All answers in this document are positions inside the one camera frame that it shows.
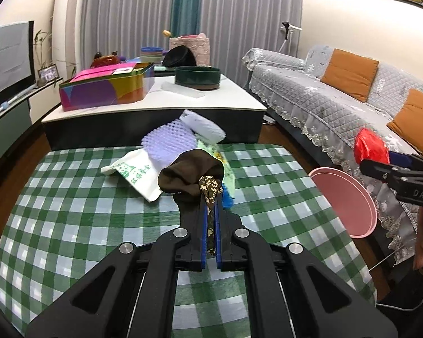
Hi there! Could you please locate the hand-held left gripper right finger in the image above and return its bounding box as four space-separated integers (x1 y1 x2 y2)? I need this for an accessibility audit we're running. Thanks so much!
214 199 399 338

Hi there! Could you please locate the white cable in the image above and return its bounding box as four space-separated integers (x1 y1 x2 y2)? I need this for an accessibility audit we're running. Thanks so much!
368 250 423 312

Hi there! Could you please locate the green checked tablecloth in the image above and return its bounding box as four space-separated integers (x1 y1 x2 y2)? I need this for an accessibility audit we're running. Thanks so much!
0 143 378 338

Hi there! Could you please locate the green plastic wrapper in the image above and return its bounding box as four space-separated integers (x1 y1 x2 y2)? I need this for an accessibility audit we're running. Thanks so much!
196 139 237 199

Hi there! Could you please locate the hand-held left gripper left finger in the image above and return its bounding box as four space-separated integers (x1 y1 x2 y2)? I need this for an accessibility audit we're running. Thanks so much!
25 193 208 338

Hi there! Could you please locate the purple foam fruit net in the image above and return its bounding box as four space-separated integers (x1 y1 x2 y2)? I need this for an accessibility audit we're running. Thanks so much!
141 119 199 170

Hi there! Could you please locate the dark green round tin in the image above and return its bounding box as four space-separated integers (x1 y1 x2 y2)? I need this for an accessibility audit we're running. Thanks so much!
175 65 221 91

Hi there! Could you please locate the teal curtain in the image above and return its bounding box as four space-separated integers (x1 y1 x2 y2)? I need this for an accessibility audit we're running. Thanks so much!
171 0 202 38

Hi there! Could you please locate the red teapot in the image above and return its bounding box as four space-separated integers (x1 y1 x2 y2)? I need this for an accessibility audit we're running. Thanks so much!
90 51 120 68

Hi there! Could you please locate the grey curtain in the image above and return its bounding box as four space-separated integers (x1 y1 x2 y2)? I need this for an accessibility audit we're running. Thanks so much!
79 0 304 85

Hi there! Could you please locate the bamboo plant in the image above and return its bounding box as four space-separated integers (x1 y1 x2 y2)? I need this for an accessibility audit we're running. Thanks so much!
33 30 54 72

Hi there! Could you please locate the stack of coloured bowls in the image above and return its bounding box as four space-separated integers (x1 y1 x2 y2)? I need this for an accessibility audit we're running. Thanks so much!
140 46 166 65

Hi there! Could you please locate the white-topped coffee table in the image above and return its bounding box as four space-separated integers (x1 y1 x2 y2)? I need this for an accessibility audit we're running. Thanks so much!
41 68 268 152

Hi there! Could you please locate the orange cushion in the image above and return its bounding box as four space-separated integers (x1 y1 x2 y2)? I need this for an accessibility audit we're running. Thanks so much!
387 89 423 154
320 48 379 103

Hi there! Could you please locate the pink round bin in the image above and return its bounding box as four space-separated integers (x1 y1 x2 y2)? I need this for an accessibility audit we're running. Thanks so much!
308 167 378 239

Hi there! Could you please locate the blue plastic wrapper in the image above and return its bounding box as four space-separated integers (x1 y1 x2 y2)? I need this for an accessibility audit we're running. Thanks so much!
219 187 235 212

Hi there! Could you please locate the white bubble wrap roll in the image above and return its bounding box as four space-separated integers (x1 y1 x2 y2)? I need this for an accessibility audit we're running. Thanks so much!
181 110 227 144

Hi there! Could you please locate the brown patterned cloth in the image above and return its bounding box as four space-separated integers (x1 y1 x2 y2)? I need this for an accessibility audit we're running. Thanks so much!
158 150 225 256

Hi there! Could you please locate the small picture frame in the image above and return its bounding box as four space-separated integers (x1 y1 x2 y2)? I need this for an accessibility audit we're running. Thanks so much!
38 65 60 81

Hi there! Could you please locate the black hat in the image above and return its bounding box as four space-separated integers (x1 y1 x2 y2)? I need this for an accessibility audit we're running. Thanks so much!
161 46 197 68

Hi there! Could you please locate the television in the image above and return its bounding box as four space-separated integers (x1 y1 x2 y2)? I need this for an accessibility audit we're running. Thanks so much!
0 20 35 117

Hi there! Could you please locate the pink lace basket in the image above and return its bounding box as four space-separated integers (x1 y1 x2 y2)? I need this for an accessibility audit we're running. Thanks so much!
168 33 211 67

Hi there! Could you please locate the standing air conditioner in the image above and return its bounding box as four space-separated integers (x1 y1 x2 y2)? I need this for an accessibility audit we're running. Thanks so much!
51 0 87 79

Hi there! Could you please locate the red plastic bag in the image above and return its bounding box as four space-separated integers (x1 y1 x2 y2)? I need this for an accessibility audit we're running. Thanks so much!
353 128 390 165

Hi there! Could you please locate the white bag with green print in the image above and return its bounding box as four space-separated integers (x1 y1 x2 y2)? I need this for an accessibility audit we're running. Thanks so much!
100 148 163 203

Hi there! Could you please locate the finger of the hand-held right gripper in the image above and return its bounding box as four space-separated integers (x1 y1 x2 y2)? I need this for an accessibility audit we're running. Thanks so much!
360 159 423 212
387 151 423 176

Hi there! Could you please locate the colourful tin box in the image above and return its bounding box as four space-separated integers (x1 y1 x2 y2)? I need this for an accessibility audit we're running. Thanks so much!
59 62 155 112

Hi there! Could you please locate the grey quilted sofa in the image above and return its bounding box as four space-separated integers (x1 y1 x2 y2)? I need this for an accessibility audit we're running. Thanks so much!
241 45 423 275

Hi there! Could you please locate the tv cabinet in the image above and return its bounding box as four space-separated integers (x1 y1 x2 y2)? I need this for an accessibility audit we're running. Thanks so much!
0 77 65 171

